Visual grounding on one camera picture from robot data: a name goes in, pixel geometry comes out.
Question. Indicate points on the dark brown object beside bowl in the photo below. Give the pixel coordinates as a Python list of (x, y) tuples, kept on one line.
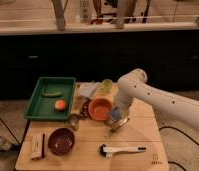
[(84, 110)]

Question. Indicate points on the green cucumber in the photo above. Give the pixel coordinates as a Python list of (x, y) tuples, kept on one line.
[(56, 94)]

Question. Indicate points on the white cloth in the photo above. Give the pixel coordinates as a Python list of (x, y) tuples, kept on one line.
[(87, 90)]

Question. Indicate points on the orange red bowl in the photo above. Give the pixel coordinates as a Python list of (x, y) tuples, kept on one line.
[(99, 108)]

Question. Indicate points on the wooden block with black strip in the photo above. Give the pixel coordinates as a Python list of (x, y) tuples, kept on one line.
[(37, 146)]

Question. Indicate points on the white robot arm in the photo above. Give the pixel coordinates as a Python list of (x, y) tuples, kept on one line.
[(133, 85)]

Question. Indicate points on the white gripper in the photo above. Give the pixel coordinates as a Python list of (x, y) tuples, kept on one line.
[(123, 102)]

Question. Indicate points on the blue sponge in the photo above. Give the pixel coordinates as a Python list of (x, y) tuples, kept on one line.
[(115, 114)]

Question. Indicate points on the yellow green cup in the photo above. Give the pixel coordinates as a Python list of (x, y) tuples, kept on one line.
[(106, 86)]

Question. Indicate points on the white black brush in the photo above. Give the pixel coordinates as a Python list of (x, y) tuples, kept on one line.
[(108, 151)]

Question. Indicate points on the orange peach fruit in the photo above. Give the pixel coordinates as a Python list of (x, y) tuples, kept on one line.
[(60, 105)]

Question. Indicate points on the small metal cup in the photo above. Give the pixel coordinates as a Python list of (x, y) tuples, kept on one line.
[(73, 121)]

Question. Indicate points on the dark purple bowl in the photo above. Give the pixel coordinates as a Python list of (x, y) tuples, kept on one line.
[(61, 141)]

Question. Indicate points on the silver fork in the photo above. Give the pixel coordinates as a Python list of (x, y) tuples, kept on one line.
[(115, 128)]

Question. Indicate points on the green plastic tray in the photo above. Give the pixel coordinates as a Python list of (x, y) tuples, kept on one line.
[(42, 108)]

